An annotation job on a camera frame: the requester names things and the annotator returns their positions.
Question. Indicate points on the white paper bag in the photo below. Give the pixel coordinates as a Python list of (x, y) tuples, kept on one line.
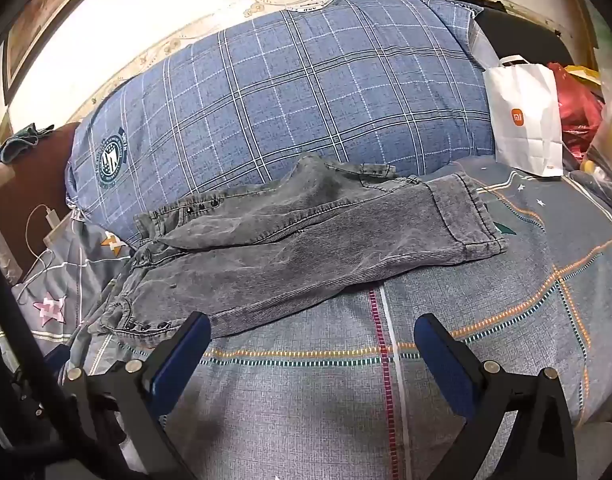
[(525, 120)]

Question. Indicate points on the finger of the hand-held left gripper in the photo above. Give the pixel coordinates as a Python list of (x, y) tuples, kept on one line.
[(56, 357)]

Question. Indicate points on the brown wooden headboard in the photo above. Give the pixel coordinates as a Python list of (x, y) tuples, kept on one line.
[(31, 195)]

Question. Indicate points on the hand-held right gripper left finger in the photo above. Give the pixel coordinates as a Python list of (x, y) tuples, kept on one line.
[(178, 362)]

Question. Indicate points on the framed wall picture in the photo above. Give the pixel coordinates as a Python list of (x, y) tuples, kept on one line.
[(41, 25)]

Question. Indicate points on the clear plastic bag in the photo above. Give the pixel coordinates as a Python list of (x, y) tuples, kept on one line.
[(610, 135)]

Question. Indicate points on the grey denim pants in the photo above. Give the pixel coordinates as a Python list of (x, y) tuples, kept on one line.
[(286, 250)]

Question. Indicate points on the red plastic bag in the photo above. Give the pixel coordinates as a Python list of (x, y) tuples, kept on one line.
[(578, 105)]

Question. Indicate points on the grey patterned bedsheet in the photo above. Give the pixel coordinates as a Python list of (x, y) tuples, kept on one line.
[(336, 410)]

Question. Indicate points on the blue plaid pillow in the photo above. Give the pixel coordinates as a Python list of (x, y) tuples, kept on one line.
[(311, 85)]

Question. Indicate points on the dark green cloth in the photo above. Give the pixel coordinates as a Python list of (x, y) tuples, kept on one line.
[(18, 145)]

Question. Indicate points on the white charger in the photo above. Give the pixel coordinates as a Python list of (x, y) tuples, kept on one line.
[(51, 217)]

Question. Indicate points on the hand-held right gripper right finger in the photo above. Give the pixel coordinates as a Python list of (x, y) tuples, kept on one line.
[(445, 365)]

